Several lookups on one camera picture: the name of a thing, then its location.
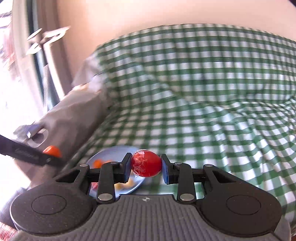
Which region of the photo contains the orange fruit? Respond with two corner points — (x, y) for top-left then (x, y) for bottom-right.
(93, 159), (104, 168)

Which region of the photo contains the small red fruit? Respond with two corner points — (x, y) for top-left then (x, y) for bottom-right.
(131, 150), (162, 177)

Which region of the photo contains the orange-red fruit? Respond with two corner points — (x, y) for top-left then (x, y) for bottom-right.
(43, 146), (62, 158)

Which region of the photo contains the light blue plate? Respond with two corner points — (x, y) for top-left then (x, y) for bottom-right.
(86, 146), (147, 198)

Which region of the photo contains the black smartphone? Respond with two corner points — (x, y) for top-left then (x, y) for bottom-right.
(13, 123), (44, 139)

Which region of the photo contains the grey sofa armrest cover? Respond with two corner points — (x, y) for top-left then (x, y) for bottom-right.
(11, 53), (114, 186)

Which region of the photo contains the green checkered cloth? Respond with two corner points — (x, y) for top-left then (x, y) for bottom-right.
(73, 24), (295, 226)

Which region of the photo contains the white charging cable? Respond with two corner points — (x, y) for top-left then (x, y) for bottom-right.
(28, 128), (50, 149)

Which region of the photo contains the window frame with curtain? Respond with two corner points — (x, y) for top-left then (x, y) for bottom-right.
(1, 1), (72, 113)

